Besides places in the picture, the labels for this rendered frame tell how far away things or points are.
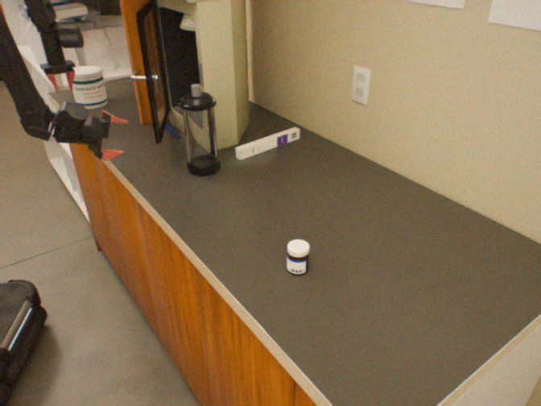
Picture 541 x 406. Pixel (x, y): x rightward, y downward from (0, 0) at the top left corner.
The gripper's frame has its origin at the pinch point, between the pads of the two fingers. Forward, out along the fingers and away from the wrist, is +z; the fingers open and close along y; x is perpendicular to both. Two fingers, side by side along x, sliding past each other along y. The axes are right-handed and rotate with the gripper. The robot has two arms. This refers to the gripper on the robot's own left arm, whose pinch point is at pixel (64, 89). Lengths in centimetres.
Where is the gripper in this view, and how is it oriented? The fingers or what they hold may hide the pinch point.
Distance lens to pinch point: 177.7
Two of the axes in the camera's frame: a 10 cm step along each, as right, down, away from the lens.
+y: 8.1, -3.2, 5.0
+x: -5.9, -4.3, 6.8
